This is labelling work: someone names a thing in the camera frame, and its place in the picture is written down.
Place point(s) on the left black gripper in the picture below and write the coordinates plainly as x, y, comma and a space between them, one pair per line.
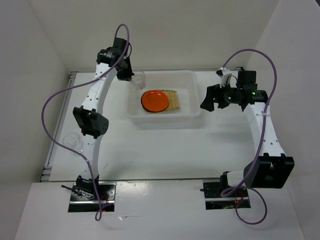
127, 75

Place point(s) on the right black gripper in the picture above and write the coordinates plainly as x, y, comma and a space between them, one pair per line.
214, 91

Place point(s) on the clear plastic cup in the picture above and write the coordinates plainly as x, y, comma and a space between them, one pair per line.
138, 80
73, 141

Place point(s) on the orange plastic plate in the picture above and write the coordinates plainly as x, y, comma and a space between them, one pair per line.
154, 101

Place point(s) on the woven bamboo basket tray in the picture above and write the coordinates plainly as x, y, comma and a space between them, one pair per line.
173, 101

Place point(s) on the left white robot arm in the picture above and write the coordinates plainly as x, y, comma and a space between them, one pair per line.
89, 115

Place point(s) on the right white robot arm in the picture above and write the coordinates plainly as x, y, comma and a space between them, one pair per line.
271, 167

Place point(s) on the translucent plastic bin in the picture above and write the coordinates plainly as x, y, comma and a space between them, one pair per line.
182, 81

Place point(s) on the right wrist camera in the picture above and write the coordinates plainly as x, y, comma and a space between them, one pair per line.
225, 76

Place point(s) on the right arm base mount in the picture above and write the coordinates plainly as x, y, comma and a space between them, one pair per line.
213, 200

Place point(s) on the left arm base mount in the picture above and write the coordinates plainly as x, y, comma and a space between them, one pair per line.
81, 202

